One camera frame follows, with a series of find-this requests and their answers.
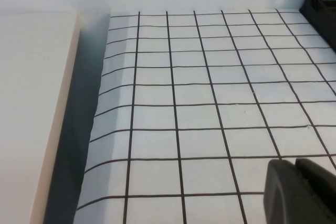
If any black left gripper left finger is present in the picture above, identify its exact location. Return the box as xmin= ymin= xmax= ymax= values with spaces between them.
xmin=263 ymin=158 xmax=336 ymax=224

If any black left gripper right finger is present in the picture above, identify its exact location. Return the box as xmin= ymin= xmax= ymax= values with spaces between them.
xmin=295 ymin=157 xmax=336 ymax=204

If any white black-grid table mat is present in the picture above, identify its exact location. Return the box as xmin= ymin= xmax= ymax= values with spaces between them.
xmin=75 ymin=8 xmax=336 ymax=224

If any black plastic drip tray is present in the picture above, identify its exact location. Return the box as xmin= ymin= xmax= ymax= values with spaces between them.
xmin=298 ymin=0 xmax=336 ymax=52

